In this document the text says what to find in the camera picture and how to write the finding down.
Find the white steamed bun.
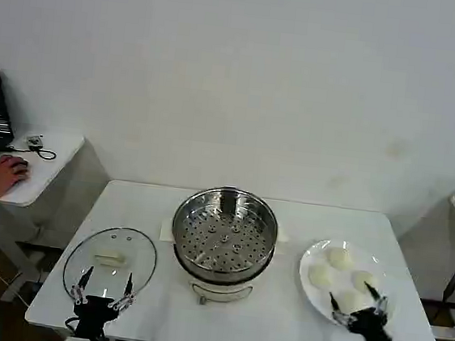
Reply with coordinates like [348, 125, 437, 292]
[306, 262, 338, 291]
[324, 245, 356, 272]
[334, 288, 368, 317]
[349, 268, 381, 296]

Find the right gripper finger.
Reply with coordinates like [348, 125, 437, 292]
[359, 281, 393, 319]
[325, 292, 356, 327]

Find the black device cable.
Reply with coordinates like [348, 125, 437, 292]
[0, 139, 58, 162]

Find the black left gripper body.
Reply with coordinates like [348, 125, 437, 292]
[70, 293, 123, 341]

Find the black computer mouse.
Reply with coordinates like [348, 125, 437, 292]
[8, 157, 31, 177]

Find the white plate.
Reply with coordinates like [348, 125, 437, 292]
[293, 237, 392, 331]

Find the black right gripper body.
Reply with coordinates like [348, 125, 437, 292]
[346, 307, 397, 341]

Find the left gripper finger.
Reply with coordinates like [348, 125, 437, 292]
[108, 270, 139, 313]
[69, 263, 95, 307]

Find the glass lid with white handle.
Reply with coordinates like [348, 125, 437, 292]
[60, 220, 162, 309]

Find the white side desk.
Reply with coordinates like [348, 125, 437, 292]
[0, 126, 87, 253]

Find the small grey device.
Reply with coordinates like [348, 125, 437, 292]
[26, 132, 46, 149]

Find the steel steamer with white base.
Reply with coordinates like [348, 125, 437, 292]
[164, 181, 284, 313]

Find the person's hand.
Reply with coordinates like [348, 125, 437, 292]
[0, 153, 35, 204]

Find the white work table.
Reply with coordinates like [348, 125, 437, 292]
[22, 170, 455, 341]

